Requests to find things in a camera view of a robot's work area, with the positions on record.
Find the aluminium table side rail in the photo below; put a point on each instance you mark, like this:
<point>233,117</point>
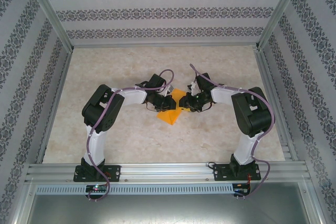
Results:
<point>273,95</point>
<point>58,95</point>

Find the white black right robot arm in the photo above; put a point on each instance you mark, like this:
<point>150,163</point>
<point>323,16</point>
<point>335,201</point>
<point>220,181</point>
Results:
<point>246,148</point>

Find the aluminium frame post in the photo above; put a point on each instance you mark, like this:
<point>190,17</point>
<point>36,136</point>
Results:
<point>50,9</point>
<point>281,9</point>

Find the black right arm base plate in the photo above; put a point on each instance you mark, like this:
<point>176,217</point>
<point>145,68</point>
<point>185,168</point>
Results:
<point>220,172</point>

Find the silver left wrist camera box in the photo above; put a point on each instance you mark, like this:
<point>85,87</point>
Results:
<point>170,89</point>

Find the aluminium wall base strip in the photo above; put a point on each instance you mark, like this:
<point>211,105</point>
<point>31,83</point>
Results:
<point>162,46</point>

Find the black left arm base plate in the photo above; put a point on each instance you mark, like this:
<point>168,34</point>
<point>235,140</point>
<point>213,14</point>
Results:
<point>115,172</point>

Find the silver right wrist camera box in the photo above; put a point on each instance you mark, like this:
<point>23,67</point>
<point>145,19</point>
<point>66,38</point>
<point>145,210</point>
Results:
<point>193,87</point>

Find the grey metal sheet panel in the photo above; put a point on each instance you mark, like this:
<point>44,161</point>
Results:
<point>168,211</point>

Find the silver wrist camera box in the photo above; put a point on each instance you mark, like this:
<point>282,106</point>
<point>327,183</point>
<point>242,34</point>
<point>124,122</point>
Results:
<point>193,87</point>
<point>170,89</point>

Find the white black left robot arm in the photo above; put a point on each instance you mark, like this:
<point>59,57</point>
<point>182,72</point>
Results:
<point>95,145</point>

